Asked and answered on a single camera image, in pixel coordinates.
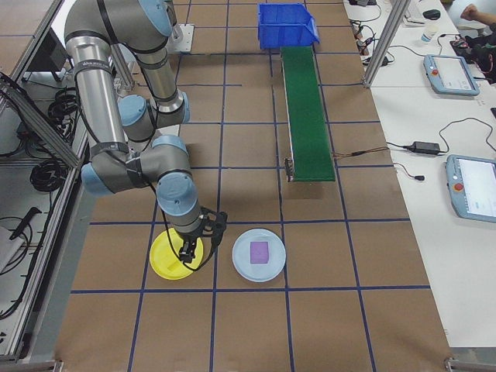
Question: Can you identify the purple foam block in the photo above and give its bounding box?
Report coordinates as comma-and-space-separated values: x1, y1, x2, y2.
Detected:
250, 241, 270, 264

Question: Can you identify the yellow plastic plate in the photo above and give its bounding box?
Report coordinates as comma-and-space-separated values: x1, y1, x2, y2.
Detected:
149, 226, 205, 281

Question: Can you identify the light blue plastic plate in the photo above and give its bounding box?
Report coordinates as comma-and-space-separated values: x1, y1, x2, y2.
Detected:
231, 228, 288, 283

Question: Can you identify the green conveyor belt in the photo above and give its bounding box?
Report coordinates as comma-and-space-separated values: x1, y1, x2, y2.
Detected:
281, 45, 337, 185

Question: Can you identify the blue plastic storage bin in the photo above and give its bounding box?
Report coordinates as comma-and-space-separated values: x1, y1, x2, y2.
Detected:
257, 2, 322, 50

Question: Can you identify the white side table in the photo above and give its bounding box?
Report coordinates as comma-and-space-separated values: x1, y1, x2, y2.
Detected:
343, 0, 496, 350

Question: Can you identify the black power adapter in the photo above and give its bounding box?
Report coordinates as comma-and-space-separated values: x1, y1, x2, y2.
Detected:
410, 141, 442, 153

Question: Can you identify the grey teach pendant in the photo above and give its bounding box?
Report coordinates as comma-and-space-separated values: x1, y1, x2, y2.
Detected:
444, 153, 496, 225
422, 53, 481, 97

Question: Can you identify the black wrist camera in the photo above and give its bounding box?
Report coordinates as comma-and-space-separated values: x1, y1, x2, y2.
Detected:
201, 208, 229, 249

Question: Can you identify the black cable coil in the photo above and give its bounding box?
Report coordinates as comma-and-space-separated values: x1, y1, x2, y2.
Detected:
29, 158, 65, 193
48, 87, 84, 125

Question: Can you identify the black handle tool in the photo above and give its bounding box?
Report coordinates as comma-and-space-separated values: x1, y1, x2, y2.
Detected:
7, 207, 42, 239

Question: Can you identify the red conveyor cable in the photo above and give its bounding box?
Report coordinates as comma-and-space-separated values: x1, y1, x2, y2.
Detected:
331, 146, 390, 160

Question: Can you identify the V-shaped metal bar frame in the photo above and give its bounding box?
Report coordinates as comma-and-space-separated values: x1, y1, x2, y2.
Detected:
0, 0, 117, 352

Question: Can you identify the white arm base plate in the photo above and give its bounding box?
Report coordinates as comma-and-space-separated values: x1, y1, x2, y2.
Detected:
170, 23, 195, 54

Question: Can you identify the black box in frame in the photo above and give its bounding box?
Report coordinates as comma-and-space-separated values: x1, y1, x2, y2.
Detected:
26, 29, 73, 82

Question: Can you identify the black cable with plug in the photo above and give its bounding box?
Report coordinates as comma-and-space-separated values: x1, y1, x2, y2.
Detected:
393, 162, 426, 182

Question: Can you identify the black cable bundle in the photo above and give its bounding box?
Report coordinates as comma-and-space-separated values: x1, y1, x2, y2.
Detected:
350, 17, 394, 67

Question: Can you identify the aluminium profile post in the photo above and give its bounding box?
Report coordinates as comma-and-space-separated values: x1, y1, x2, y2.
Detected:
363, 0, 412, 88

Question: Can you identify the black device with red wires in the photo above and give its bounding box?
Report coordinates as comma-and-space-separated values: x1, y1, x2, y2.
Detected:
451, 33, 496, 83

